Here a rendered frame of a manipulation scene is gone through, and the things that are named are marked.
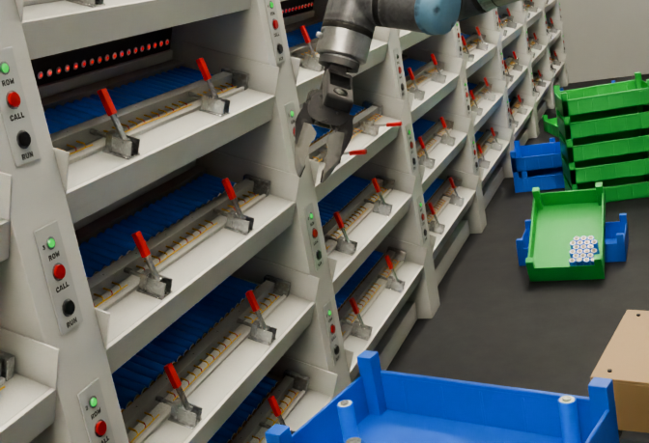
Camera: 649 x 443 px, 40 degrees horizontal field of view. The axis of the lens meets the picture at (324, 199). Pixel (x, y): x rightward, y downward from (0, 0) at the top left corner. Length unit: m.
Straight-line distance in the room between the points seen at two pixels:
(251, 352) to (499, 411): 0.56
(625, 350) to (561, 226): 0.97
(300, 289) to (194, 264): 0.38
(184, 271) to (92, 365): 0.27
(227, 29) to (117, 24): 0.42
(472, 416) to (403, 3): 0.72
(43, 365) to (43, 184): 0.20
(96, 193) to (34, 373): 0.23
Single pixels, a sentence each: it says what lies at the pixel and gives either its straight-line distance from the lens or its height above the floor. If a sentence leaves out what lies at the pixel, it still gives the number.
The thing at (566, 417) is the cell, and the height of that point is 0.45.
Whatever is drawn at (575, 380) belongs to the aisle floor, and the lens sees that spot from 2.01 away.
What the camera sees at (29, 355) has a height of 0.58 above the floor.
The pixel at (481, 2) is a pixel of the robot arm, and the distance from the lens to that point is 1.59.
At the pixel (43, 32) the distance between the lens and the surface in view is 1.07.
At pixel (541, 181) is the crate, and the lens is 3.44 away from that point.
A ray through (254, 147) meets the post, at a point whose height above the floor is 0.65.
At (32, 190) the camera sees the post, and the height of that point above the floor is 0.75.
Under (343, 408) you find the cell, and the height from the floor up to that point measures 0.47.
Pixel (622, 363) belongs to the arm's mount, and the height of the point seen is 0.16.
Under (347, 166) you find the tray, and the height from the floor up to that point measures 0.53.
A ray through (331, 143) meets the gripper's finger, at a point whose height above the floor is 0.65.
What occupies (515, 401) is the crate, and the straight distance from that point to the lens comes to 1.02.
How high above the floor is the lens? 0.92
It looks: 14 degrees down
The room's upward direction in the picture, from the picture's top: 10 degrees counter-clockwise
